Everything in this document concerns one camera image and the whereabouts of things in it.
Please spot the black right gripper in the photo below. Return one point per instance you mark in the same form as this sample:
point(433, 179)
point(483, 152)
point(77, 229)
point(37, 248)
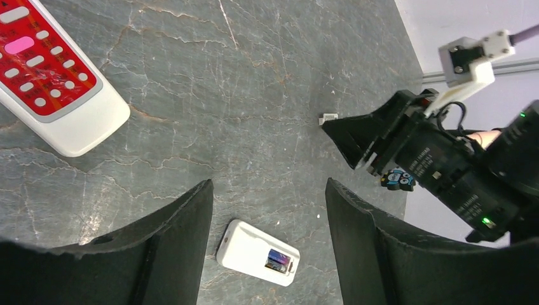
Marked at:
point(373, 140)

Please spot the owl sticker figure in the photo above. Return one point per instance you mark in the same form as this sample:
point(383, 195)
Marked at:
point(398, 180)

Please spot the white remote with slot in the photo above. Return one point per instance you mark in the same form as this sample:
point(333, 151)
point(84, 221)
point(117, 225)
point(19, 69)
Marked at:
point(244, 248)

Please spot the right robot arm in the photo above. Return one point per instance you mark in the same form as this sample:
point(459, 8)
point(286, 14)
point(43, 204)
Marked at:
point(494, 189)

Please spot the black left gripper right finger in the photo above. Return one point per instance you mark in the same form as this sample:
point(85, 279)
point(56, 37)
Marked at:
point(384, 260)

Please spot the red white small device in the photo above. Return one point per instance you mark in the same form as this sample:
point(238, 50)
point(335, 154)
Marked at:
point(49, 83)

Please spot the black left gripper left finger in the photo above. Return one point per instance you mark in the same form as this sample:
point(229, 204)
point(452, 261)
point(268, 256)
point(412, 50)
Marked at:
point(157, 259)

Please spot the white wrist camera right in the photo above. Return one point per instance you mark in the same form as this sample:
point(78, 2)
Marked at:
point(461, 59)

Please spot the aluminium frame rail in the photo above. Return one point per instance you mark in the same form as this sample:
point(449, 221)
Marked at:
point(505, 68)

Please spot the blue battery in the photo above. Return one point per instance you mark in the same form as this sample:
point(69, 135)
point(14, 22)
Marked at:
point(278, 261)

